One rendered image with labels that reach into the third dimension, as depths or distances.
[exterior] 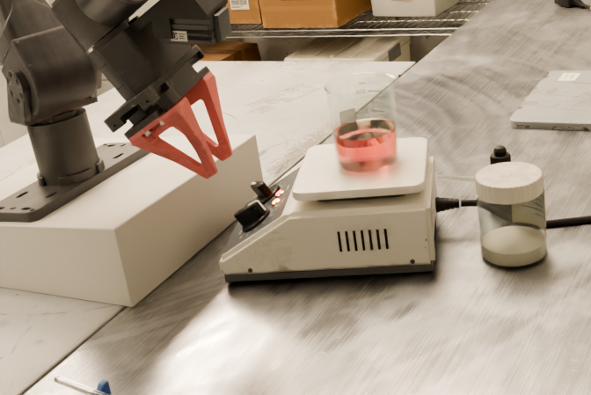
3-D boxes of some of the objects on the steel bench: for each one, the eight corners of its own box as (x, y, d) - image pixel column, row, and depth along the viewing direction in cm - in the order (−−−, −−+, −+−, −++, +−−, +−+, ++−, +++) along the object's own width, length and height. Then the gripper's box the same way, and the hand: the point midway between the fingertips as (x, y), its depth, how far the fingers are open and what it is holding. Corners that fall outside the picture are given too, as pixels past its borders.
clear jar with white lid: (509, 276, 86) (503, 193, 83) (467, 253, 91) (460, 175, 88) (561, 254, 88) (558, 172, 85) (517, 233, 93) (512, 156, 91)
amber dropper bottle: (520, 215, 97) (515, 149, 94) (489, 217, 98) (484, 151, 95) (518, 202, 100) (514, 138, 97) (488, 204, 100) (483, 141, 98)
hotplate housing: (222, 287, 92) (207, 209, 89) (249, 226, 104) (237, 156, 101) (461, 274, 88) (454, 193, 85) (461, 212, 100) (455, 139, 97)
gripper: (115, 32, 93) (217, 157, 97) (58, 74, 85) (172, 209, 88) (161, -7, 90) (266, 125, 93) (105, 34, 81) (223, 177, 85)
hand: (215, 159), depth 90 cm, fingers open, 3 cm apart
